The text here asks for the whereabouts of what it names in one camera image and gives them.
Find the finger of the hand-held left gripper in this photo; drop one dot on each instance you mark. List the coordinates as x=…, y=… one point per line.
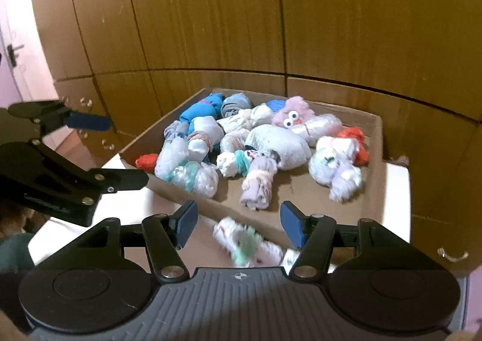
x=88, y=121
x=120, y=180

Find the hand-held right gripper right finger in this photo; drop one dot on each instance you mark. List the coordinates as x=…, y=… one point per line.
x=293, y=224

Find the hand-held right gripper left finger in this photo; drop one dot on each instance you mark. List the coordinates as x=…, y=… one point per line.
x=187, y=226

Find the cardboard box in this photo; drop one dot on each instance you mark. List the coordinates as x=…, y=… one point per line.
x=301, y=185

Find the white green bagged bundle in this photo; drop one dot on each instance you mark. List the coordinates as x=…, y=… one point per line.
x=244, y=241

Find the small wardrobe knob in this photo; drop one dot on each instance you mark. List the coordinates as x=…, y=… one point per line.
x=83, y=134
x=86, y=102
x=108, y=145

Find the person's patterned clothing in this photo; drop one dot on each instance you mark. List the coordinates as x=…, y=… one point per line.
x=15, y=250

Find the pile of bagged cloth bundles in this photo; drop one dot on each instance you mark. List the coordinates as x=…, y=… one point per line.
x=278, y=145

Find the blue cloth bundle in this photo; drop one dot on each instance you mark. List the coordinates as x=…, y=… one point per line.
x=201, y=109

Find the pink fluffy toy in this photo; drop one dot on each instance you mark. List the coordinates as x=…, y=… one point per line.
x=295, y=113

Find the pink door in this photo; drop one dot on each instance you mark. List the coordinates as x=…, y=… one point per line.
x=22, y=25

